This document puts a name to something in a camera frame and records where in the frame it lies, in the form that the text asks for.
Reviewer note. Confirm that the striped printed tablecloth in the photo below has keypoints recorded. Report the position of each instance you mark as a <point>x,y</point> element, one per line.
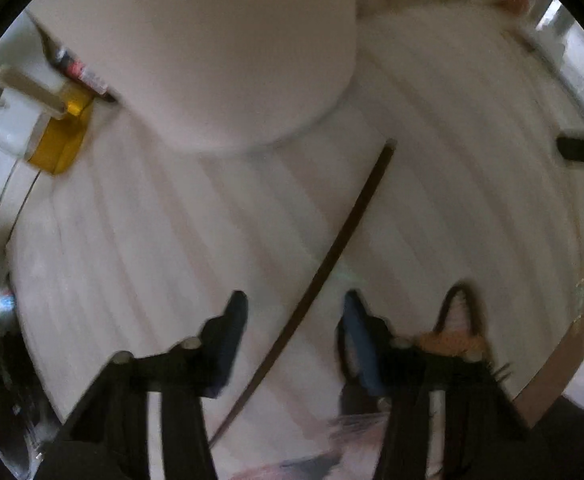
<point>447,185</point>

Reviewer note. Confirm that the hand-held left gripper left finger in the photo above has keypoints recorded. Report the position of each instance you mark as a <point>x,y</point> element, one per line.
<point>234,322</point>

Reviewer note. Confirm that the white plastic container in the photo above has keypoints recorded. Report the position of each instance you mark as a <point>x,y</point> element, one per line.
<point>197,50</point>

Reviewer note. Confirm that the black chopstick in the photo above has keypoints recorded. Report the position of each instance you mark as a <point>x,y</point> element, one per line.
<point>324,270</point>

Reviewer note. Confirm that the yellow plastic block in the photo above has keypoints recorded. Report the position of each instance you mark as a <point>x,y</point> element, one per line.
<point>57,147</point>

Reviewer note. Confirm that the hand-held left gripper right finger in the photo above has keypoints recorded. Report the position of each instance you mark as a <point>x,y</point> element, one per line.
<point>359,342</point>

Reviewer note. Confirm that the small red-labelled dark bottle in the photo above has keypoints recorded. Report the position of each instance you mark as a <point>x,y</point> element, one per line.
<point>84,72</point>

